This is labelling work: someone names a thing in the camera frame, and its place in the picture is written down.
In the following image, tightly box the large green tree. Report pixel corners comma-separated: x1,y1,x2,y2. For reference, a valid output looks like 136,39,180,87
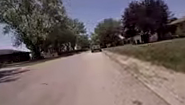
0,0,79,64

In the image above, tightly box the low dark house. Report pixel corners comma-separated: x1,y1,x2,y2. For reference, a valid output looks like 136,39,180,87
0,44,34,67

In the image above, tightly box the pale building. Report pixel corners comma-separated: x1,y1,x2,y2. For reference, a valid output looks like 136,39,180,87
40,40,84,59

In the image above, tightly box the green grass lawn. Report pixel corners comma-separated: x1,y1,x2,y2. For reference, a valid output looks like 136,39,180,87
103,37,185,91

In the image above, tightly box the group of green trees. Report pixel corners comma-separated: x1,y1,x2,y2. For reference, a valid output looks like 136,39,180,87
54,17,92,55

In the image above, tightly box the pale concrete kerb strip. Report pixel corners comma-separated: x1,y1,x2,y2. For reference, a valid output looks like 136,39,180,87
101,40,185,105

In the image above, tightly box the shaded grass verge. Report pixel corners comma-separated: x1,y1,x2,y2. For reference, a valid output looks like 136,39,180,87
0,50,87,87

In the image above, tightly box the white building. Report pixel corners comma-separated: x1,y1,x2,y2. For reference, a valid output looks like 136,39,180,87
125,30,161,47

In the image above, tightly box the dark red-leaved tree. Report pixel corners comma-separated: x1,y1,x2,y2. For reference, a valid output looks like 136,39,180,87
118,0,178,47

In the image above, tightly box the round green tree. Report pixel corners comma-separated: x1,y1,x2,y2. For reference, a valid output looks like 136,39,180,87
89,16,126,50

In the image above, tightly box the pale pinkish-grey road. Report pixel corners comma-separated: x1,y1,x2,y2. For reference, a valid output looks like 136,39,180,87
0,41,175,105

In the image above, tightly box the dark grey car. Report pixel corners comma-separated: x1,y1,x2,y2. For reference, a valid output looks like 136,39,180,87
90,44,102,54

